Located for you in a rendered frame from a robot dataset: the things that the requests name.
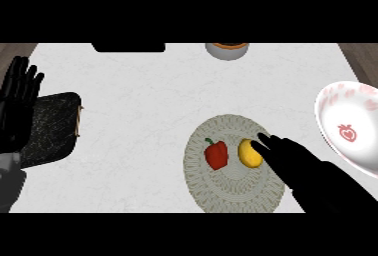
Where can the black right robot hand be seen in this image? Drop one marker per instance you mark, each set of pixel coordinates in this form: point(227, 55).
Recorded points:
point(315, 180)

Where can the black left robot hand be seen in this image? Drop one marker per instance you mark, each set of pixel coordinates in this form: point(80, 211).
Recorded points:
point(17, 100)

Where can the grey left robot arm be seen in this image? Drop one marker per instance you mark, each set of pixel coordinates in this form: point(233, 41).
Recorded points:
point(10, 180)

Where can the yellow lemon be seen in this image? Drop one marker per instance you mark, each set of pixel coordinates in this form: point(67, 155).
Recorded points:
point(249, 156)

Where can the white bowl with pink print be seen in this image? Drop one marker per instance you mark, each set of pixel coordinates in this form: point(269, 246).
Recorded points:
point(349, 133)

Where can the round grey woven placemat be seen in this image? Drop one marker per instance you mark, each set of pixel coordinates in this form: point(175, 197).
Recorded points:
point(222, 190)

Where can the black speckled cutting board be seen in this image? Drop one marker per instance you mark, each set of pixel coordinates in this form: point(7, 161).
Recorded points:
point(52, 130)

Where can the red bell pepper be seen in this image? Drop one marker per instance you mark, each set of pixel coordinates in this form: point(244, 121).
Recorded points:
point(218, 155)

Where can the black flat appliance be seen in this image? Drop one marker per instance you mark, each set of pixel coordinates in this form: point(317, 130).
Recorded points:
point(129, 47)

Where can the grey pot with orange rim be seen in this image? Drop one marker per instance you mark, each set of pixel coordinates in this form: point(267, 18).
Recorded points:
point(227, 51)

